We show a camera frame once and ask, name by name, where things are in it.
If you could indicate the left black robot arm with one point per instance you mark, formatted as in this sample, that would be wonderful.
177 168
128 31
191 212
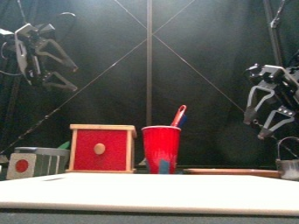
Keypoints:
4 49

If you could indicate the white cutting board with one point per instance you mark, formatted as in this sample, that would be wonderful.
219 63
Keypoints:
147 192

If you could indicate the small metal bucket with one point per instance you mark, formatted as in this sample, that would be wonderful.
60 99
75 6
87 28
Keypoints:
289 167

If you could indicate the brown wooden tray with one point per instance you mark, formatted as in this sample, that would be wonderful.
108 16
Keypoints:
233 172

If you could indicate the green toy piece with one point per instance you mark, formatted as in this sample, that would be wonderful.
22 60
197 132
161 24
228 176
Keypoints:
64 145

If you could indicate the red wooden drawer box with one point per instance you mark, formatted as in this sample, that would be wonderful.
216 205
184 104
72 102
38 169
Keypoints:
101 149

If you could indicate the red plastic cup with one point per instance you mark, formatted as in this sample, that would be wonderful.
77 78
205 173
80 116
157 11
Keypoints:
160 148

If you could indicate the white cube red dot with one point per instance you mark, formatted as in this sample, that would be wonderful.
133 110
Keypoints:
26 166

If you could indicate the dark side frame post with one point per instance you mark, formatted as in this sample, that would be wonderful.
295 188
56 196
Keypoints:
272 32

